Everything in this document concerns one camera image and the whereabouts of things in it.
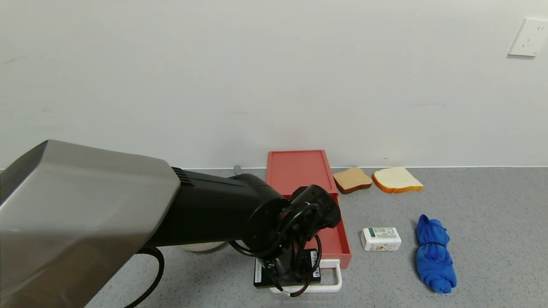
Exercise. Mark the beige round bowl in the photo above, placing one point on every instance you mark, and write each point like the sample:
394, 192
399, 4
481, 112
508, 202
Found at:
205, 247

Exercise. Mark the small white printed carton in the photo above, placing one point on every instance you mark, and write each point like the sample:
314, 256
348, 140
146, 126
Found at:
381, 239

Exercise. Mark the white bread slice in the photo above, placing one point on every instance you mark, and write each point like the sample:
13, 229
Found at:
396, 179

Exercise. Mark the brown toast slice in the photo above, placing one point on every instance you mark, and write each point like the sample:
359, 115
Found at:
352, 179

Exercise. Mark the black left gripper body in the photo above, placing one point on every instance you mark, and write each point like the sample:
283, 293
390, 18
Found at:
286, 273

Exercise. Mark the blue bundled cloth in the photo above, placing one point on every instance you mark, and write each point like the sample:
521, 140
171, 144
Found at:
434, 261

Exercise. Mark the white wall socket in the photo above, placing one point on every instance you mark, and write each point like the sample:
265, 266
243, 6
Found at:
530, 36

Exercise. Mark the left robot arm silver black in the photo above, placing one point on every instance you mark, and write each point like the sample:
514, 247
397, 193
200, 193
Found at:
107, 205

